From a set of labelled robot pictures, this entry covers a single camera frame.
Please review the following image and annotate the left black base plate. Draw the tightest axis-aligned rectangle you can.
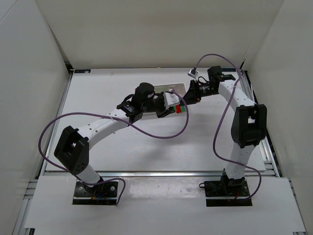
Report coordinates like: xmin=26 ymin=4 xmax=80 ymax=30
xmin=72 ymin=180 xmax=118 ymax=206

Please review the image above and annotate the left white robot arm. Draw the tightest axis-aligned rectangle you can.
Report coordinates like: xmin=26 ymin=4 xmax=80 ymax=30
xmin=54 ymin=83 xmax=180 ymax=195

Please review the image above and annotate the white divided plastic container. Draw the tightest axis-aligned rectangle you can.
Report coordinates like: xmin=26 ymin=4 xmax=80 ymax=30
xmin=131 ymin=82 xmax=185 ymax=114

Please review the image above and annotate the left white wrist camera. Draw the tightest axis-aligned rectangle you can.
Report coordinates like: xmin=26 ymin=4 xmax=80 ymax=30
xmin=163 ymin=92 xmax=180 ymax=110

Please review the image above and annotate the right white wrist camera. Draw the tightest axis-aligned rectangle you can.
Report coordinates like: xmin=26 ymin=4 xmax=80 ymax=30
xmin=188 ymin=68 xmax=199 ymax=79

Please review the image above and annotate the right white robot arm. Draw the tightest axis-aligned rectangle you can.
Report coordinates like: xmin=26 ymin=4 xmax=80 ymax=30
xmin=183 ymin=66 xmax=267 ymax=196

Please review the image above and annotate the green red lego stack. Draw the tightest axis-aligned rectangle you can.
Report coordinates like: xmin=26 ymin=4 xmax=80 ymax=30
xmin=174 ymin=105 xmax=186 ymax=114

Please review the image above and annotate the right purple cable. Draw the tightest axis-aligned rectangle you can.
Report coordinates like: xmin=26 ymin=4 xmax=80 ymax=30
xmin=194 ymin=53 xmax=262 ymax=199

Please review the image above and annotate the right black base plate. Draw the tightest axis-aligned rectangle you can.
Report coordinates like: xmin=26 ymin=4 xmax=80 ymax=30
xmin=199 ymin=181 xmax=252 ymax=207

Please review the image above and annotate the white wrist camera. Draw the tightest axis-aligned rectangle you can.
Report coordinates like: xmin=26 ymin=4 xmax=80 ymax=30
xmin=188 ymin=68 xmax=199 ymax=79
xmin=163 ymin=92 xmax=180 ymax=110

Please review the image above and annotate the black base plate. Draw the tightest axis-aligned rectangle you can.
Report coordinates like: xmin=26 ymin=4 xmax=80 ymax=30
xmin=72 ymin=180 xmax=118 ymax=206
xmin=199 ymin=181 xmax=252 ymax=207

